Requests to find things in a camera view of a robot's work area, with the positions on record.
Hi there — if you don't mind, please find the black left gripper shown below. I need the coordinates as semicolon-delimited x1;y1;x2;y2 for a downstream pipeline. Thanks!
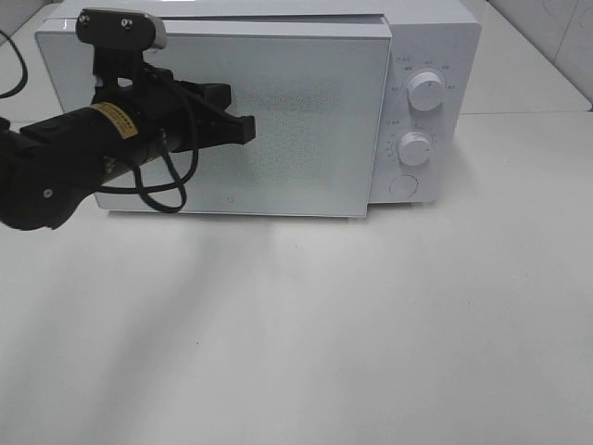
75;7;196;163

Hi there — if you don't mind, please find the white microwave door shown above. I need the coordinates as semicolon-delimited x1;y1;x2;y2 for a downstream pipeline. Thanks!
35;18;394;218

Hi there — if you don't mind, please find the white control knob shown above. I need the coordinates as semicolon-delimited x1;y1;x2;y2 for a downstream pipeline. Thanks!
406;69;446;112
396;132;432;167

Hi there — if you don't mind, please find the round door release button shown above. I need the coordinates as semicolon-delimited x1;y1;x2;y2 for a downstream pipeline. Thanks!
389;174;419;200

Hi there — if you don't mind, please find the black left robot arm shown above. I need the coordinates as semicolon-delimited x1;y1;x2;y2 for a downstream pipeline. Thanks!
1;8;199;230

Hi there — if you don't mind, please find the white microwave oven body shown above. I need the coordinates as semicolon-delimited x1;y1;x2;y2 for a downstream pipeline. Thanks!
35;0;483;219

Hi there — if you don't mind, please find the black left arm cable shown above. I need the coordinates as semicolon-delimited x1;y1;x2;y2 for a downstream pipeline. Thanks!
99;69;203;215

